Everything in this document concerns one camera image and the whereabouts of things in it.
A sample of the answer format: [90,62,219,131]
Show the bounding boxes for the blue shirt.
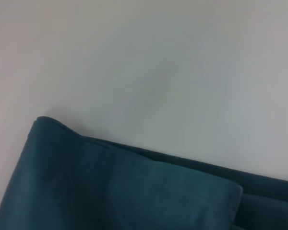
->
[0,116,288,230]

